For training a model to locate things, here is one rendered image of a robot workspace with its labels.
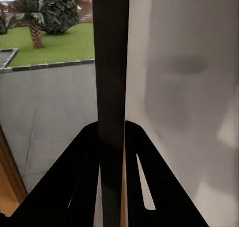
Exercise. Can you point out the door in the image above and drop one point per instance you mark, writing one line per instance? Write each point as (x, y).
(48, 92)

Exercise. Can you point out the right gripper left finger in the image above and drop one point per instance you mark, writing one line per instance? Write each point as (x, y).
(66, 195)

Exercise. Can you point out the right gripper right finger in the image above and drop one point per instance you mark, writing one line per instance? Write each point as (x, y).
(174, 208)

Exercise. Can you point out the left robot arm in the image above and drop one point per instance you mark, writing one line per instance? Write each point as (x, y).
(3, 219)

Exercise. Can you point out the poster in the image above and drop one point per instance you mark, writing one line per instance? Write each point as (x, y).
(110, 24)

